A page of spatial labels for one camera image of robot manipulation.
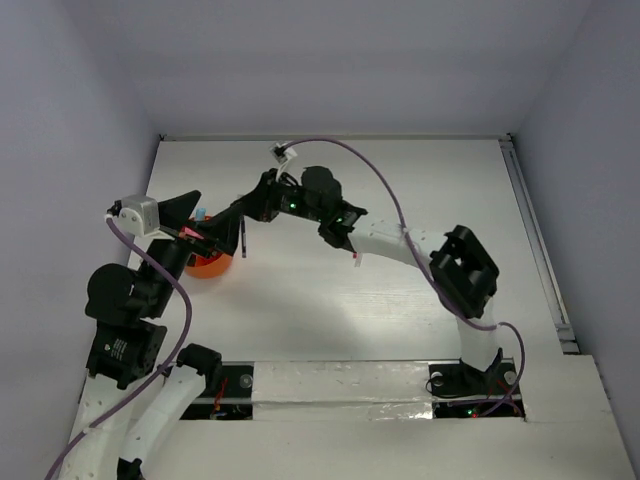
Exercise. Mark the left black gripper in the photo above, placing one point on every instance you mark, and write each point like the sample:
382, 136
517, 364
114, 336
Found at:
176, 212

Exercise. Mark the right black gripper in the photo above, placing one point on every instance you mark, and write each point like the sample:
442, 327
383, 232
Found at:
262, 204

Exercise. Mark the purple gel pen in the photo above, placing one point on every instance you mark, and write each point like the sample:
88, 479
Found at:
243, 234

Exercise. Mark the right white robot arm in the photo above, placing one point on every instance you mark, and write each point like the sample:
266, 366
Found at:
455, 263

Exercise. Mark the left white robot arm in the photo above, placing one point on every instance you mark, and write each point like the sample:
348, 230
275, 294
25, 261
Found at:
131, 401

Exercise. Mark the orange pen holder cup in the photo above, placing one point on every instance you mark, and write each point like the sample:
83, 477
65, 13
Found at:
208, 267

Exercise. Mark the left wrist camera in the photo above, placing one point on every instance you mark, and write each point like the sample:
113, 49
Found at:
137, 215

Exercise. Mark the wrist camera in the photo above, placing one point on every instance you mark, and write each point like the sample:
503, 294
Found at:
284, 155
137, 215

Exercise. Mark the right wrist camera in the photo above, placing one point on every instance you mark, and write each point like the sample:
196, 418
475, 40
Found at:
284, 155

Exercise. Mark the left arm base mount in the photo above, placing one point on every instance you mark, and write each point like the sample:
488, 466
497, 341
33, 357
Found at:
229, 400

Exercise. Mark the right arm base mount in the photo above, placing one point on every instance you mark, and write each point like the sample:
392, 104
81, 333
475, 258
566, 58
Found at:
461, 392

